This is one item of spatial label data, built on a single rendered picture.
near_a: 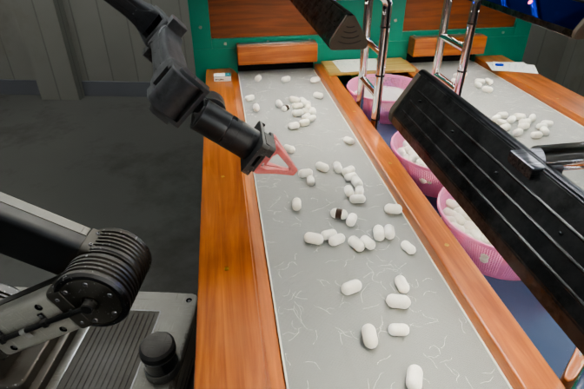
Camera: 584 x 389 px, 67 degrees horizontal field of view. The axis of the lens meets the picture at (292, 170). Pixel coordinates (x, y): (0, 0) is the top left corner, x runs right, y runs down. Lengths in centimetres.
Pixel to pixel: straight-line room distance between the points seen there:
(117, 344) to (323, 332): 53
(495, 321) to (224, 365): 40
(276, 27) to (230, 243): 108
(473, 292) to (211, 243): 45
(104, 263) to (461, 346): 58
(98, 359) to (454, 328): 72
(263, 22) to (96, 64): 226
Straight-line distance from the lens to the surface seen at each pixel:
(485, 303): 78
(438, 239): 87
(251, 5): 170
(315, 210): 94
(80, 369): 109
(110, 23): 364
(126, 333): 111
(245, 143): 74
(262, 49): 167
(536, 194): 41
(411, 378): 66
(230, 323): 70
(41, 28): 375
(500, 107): 158
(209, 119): 72
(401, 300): 75
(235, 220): 88
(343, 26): 94
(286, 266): 81
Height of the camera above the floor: 130
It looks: 31 degrees down
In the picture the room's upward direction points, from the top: straight up
